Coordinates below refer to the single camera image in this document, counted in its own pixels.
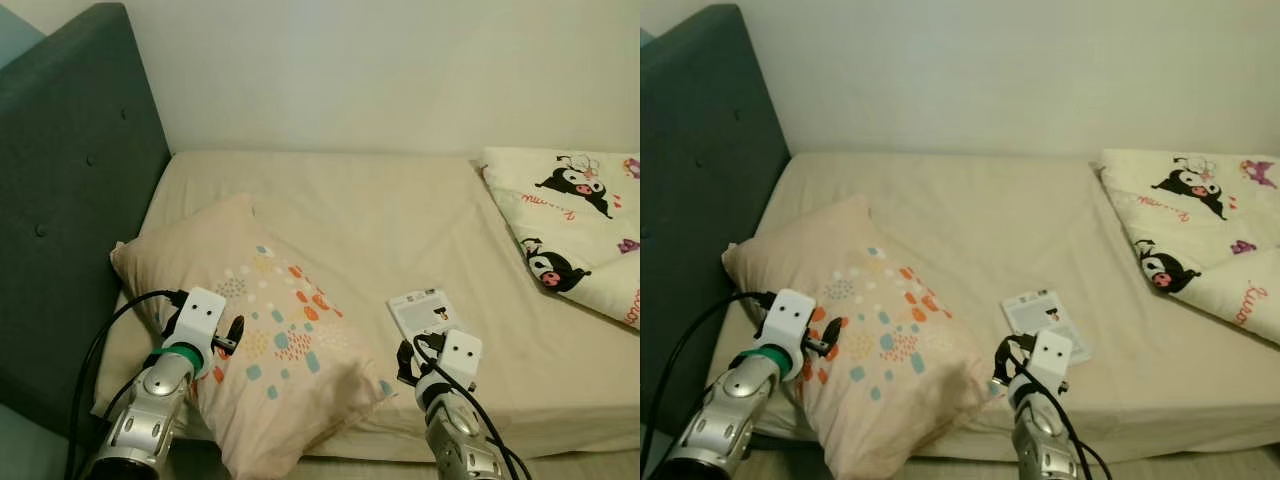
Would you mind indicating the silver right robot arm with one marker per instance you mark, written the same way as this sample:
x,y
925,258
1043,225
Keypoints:
x,y
455,430
1040,440

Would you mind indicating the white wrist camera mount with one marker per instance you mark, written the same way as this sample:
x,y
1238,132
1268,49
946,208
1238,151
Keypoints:
x,y
1048,352
460,352
790,318
197,315

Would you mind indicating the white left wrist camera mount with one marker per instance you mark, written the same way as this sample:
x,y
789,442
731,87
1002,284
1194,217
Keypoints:
x,y
790,318
197,315

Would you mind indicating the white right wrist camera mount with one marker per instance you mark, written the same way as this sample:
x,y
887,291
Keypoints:
x,y
1048,352
460,352

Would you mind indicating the pink pillow with orange dots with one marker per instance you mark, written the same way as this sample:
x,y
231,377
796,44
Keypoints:
x,y
880,310
270,300

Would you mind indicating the cream cartoon print quilt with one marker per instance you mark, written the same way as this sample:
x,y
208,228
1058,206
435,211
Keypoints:
x,y
590,230
1200,230

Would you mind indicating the dark grey upholstered headboard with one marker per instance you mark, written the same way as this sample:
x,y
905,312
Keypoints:
x,y
70,150
700,150

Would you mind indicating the bed with beige sheet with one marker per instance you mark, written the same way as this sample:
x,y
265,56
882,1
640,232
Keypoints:
x,y
1000,220
400,220

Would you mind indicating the white printed paperback book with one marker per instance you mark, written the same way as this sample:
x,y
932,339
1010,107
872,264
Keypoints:
x,y
1035,312
420,310

